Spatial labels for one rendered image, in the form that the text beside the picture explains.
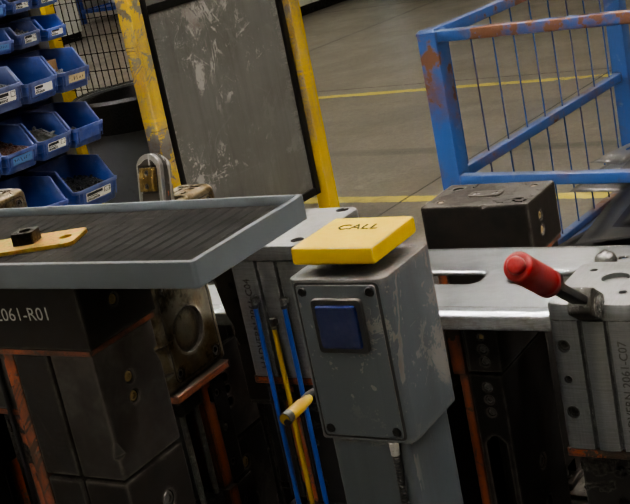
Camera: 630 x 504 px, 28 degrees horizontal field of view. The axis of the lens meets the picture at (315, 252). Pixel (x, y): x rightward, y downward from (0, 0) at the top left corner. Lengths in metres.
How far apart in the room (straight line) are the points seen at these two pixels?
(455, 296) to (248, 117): 3.73
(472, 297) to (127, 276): 0.39
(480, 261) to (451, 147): 2.08
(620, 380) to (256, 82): 4.03
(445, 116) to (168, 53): 1.48
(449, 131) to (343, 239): 2.49
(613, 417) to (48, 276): 0.41
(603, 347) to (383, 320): 0.20
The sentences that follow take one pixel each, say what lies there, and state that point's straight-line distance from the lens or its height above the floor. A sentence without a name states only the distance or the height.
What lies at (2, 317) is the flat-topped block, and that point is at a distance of 0.96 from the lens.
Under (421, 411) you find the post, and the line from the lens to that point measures 0.81.
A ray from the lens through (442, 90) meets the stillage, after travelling 3.24.
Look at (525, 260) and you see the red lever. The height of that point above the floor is 1.13.
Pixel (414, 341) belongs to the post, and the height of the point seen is 1.09.
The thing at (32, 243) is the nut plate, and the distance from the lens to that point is 0.94.
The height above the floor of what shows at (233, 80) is 0.71.
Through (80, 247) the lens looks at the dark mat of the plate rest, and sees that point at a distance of 0.91.
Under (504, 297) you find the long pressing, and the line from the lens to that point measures 1.10.
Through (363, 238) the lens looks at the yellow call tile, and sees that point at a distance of 0.78.
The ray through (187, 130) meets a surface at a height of 0.60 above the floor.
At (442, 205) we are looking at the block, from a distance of 1.31.
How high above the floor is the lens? 1.38
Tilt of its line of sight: 16 degrees down
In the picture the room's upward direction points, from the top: 12 degrees counter-clockwise
